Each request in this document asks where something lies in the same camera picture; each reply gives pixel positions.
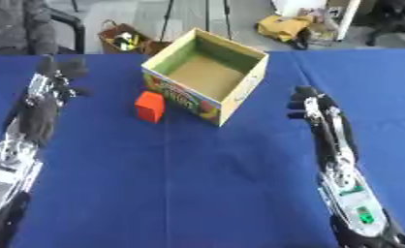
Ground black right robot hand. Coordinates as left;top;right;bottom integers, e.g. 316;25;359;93
285;85;360;172

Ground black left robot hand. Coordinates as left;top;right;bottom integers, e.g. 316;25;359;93
4;54;93;146

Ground open cardboard box green inside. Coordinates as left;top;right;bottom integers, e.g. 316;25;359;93
140;27;270;128

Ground person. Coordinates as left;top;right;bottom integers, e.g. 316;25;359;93
0;0;60;56

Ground orange cube block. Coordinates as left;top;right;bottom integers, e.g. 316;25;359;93
133;90;168;124

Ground brown basket bag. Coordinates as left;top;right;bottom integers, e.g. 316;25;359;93
97;18;172;56

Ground black office chair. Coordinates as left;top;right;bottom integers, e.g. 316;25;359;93
363;0;405;50

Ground black tripod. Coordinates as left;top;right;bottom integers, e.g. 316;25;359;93
156;0;235;43

